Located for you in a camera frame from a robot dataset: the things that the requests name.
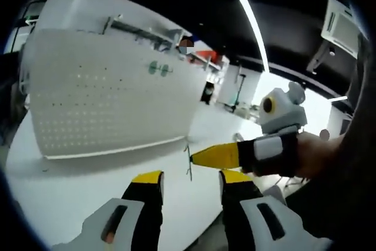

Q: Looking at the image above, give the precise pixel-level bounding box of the ceiling air conditioner unit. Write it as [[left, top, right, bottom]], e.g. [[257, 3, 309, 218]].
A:
[[321, 0, 361, 55]]

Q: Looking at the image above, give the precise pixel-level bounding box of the thin metal hook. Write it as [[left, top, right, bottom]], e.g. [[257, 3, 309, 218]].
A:
[[183, 143, 194, 181]]

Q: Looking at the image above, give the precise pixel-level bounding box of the person's right hand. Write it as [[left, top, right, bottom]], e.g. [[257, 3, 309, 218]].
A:
[[289, 132, 331, 180]]

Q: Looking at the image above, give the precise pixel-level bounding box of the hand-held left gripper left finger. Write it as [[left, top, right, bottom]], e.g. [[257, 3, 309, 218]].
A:
[[52, 170, 165, 251]]

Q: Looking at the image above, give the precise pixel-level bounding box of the person's dark clothing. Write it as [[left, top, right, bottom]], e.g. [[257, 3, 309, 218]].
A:
[[286, 30, 376, 243]]

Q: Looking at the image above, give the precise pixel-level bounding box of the ceiling light strip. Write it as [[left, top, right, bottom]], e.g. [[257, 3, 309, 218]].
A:
[[219, 0, 271, 72]]

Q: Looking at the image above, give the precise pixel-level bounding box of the white pillar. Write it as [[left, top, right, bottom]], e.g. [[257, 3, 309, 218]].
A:
[[37, 0, 89, 33]]

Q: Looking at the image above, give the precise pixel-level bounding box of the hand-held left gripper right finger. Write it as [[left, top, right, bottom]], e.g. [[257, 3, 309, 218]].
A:
[[219, 169, 333, 251]]

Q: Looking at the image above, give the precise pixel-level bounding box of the black kick scooter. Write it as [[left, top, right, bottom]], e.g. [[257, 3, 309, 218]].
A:
[[224, 73, 246, 113]]

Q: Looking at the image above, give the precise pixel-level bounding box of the white wall shelf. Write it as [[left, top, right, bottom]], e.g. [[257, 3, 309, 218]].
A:
[[104, 14, 189, 52]]

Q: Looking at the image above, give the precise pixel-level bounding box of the white perforated mounting plate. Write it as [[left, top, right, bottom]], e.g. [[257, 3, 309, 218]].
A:
[[28, 27, 204, 160]]

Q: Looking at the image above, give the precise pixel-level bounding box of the orange panel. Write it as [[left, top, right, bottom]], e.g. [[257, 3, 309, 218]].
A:
[[195, 50, 220, 63]]

